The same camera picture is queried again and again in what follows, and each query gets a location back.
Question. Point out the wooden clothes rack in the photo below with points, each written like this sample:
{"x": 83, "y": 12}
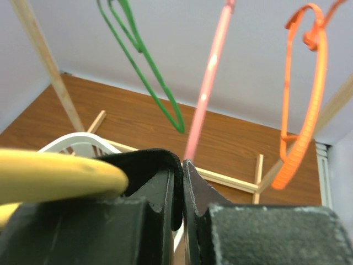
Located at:
{"x": 262, "y": 181}

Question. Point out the green velvet hanger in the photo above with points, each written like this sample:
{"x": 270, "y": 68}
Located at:
{"x": 120, "y": 20}

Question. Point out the white plastic laundry basket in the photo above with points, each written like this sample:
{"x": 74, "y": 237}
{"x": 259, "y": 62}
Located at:
{"x": 80, "y": 143}

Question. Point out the yellow hanger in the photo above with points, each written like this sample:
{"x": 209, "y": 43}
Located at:
{"x": 32, "y": 177}

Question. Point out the black garment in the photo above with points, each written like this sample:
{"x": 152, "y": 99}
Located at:
{"x": 155, "y": 174}

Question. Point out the pink wavy hanger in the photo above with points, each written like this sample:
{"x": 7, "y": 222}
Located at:
{"x": 208, "y": 80}

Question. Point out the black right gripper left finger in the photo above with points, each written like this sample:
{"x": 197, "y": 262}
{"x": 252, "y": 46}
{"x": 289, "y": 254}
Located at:
{"x": 45, "y": 233}

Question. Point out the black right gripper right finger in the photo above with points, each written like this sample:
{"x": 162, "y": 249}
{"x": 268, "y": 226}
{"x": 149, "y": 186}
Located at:
{"x": 218, "y": 231}

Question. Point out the orange hanger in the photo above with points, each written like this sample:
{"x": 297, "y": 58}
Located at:
{"x": 309, "y": 23}

